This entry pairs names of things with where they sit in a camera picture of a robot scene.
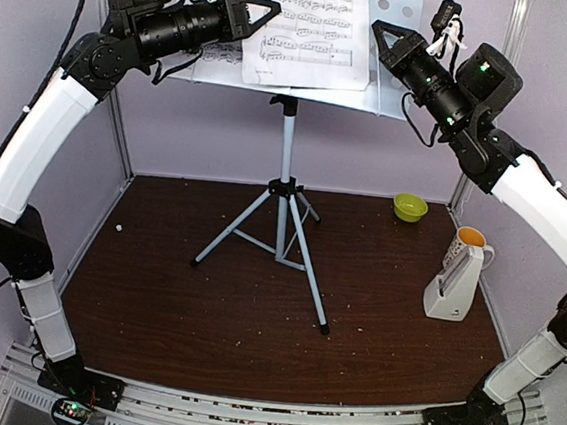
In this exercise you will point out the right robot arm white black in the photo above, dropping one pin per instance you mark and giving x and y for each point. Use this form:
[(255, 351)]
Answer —
[(464, 106)]

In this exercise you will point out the light blue music stand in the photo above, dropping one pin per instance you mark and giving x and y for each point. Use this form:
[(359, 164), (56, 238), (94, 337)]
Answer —
[(274, 221)]

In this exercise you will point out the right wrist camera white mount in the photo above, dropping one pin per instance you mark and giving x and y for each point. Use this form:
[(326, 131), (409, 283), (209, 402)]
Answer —
[(448, 30)]

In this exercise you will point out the sheet music page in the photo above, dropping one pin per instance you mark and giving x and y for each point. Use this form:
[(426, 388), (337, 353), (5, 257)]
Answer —
[(219, 63), (311, 44)]

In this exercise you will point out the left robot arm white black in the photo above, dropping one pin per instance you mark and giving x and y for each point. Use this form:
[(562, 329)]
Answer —
[(137, 35)]

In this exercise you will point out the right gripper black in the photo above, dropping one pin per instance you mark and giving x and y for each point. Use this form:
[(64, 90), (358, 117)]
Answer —
[(400, 52)]

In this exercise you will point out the aluminium front rail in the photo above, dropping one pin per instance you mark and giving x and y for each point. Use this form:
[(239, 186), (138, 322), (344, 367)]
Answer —
[(263, 421)]

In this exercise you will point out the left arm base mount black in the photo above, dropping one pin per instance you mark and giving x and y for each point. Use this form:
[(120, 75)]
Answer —
[(87, 387)]

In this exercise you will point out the aluminium corner post left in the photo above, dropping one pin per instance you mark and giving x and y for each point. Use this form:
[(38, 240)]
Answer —
[(120, 138)]

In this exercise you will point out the aluminium corner post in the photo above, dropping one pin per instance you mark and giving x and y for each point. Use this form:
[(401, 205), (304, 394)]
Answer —
[(491, 81), (120, 138)]

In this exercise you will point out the white metronome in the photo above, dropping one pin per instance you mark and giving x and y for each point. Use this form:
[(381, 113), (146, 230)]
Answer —
[(450, 294)]

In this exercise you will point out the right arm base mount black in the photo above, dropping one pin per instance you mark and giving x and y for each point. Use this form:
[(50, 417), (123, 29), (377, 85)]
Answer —
[(462, 414)]

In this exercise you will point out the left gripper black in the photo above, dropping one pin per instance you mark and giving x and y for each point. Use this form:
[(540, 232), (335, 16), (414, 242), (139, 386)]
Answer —
[(236, 20)]

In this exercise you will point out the green bowl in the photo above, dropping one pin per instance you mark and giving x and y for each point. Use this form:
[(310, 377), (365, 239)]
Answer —
[(409, 208)]

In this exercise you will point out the aluminium corner post right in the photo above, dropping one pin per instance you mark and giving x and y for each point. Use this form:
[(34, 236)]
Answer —
[(491, 81)]

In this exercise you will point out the white mug orange inside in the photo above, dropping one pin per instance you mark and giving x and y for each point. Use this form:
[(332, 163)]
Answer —
[(467, 236)]

